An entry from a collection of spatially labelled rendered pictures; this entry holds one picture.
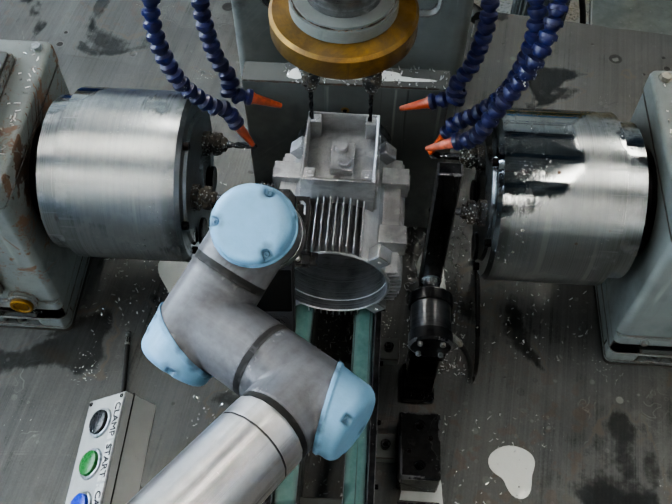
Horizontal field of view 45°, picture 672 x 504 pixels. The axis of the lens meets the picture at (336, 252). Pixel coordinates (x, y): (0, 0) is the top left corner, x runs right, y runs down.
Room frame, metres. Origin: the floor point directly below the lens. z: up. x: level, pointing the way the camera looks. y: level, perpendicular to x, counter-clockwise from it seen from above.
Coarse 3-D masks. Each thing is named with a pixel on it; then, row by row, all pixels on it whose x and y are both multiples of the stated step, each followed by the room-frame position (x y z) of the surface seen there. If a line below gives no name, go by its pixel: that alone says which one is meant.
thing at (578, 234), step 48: (480, 144) 0.81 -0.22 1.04; (528, 144) 0.70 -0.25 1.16; (576, 144) 0.70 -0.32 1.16; (624, 144) 0.70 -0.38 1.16; (480, 192) 0.73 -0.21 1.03; (528, 192) 0.64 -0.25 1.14; (576, 192) 0.64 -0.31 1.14; (624, 192) 0.64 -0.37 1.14; (480, 240) 0.65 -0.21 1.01; (528, 240) 0.60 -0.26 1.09; (576, 240) 0.60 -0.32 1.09; (624, 240) 0.60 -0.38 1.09
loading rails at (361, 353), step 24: (312, 312) 0.59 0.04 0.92; (360, 312) 0.59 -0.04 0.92; (312, 336) 0.56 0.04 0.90; (360, 336) 0.55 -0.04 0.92; (360, 360) 0.51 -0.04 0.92; (384, 360) 0.56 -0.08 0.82; (360, 456) 0.37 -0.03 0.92; (384, 456) 0.40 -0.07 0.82; (288, 480) 0.33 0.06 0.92; (360, 480) 0.33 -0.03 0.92
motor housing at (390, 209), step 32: (288, 160) 0.77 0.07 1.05; (384, 192) 0.70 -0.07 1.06; (320, 224) 0.61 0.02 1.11; (352, 224) 0.62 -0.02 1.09; (384, 224) 0.64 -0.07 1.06; (320, 256) 0.67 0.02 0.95; (352, 256) 0.58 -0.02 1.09; (320, 288) 0.61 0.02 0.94; (352, 288) 0.61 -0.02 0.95; (384, 288) 0.58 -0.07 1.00
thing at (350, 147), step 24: (312, 120) 0.76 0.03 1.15; (336, 120) 0.77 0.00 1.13; (360, 120) 0.77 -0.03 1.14; (312, 144) 0.75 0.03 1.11; (336, 144) 0.73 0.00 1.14; (360, 144) 0.75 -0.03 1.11; (312, 168) 0.68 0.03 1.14; (336, 168) 0.69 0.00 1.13; (360, 168) 0.70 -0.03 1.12; (312, 192) 0.66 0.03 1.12; (336, 192) 0.66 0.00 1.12; (360, 192) 0.66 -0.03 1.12
